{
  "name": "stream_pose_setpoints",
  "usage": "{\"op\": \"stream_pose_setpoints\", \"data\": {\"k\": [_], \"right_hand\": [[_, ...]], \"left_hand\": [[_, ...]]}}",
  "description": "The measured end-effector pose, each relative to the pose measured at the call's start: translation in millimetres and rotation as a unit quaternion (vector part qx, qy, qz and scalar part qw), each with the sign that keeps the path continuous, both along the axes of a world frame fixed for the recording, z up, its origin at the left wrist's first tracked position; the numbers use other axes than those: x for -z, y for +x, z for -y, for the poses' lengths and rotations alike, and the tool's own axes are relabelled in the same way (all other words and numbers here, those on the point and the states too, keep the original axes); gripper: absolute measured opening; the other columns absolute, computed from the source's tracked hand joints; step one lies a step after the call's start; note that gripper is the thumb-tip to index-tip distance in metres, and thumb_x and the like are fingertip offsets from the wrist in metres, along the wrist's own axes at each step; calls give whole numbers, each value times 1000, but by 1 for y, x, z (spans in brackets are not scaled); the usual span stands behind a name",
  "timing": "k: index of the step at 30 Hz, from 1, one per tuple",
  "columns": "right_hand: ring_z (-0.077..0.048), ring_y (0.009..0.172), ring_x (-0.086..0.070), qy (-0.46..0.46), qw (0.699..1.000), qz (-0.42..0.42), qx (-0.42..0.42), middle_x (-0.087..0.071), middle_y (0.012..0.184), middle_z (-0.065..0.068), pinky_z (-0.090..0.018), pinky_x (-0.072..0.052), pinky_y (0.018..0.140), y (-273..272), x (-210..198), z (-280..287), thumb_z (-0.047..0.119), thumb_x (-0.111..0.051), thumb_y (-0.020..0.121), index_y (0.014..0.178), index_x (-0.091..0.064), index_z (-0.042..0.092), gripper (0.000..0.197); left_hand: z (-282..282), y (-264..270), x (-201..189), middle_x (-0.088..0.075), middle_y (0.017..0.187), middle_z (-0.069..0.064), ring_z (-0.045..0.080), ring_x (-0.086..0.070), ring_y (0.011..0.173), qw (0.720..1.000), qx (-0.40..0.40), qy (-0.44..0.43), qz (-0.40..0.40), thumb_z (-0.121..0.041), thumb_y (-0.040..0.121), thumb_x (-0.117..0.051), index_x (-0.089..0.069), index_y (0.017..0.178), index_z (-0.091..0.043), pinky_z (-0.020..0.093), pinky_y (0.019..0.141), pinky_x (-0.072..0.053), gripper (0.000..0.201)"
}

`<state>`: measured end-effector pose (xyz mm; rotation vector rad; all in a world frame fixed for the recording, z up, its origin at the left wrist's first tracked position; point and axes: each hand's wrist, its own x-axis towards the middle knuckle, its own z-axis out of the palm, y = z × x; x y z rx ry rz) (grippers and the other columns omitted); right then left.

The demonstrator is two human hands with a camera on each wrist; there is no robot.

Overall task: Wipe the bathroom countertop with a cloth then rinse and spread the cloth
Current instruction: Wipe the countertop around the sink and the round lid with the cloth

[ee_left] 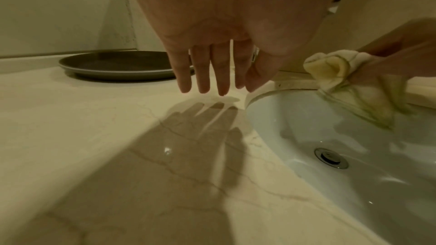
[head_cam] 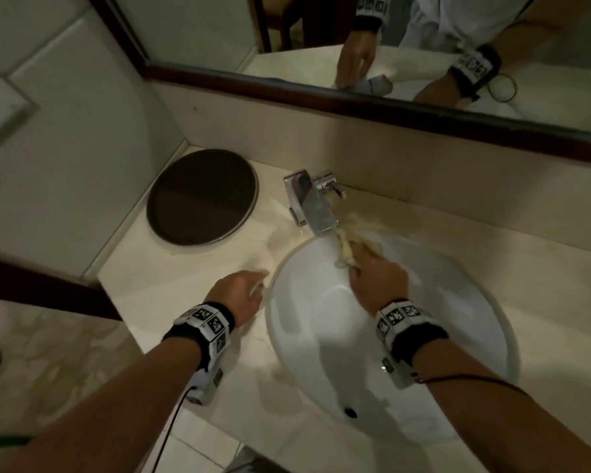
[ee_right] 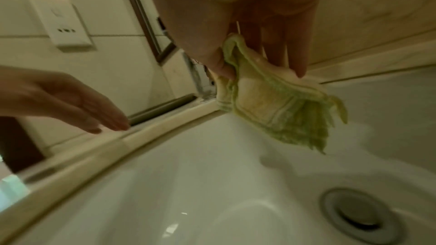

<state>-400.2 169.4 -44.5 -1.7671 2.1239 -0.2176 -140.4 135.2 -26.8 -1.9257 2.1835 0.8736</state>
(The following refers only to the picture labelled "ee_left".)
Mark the white oval sink basin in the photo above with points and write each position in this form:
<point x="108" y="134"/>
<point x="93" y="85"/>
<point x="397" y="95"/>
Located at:
<point x="374" y="184"/>

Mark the person's right hand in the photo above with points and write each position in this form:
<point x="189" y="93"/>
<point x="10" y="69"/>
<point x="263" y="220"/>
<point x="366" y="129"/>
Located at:
<point x="405" y="53"/>

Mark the dark round tray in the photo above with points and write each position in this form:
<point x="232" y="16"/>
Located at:
<point x="119" y="66"/>

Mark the person's left hand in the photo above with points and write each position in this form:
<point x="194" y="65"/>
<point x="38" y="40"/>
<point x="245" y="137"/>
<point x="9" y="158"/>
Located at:
<point x="231" y="10"/>

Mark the white green-edged cleaning cloth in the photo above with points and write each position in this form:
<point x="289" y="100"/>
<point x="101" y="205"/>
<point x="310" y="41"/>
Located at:
<point x="361" y="96"/>

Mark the chrome sink drain stopper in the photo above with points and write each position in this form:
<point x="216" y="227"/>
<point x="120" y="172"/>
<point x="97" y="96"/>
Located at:
<point x="331" y="157"/>

